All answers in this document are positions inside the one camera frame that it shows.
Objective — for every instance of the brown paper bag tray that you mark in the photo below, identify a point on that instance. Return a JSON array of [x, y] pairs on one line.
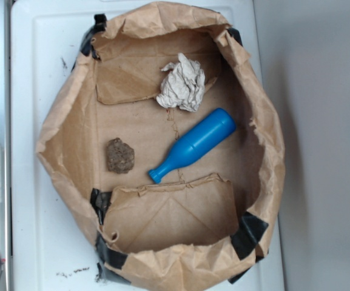
[[203, 224]]

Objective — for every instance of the crumpled white paper ball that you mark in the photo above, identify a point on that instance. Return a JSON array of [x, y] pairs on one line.
[[184, 86]]

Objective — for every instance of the blue plastic bottle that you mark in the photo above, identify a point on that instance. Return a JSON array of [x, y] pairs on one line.
[[197, 142]]

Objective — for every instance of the brown rock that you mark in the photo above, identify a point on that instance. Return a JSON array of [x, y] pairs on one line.
[[120, 157]]

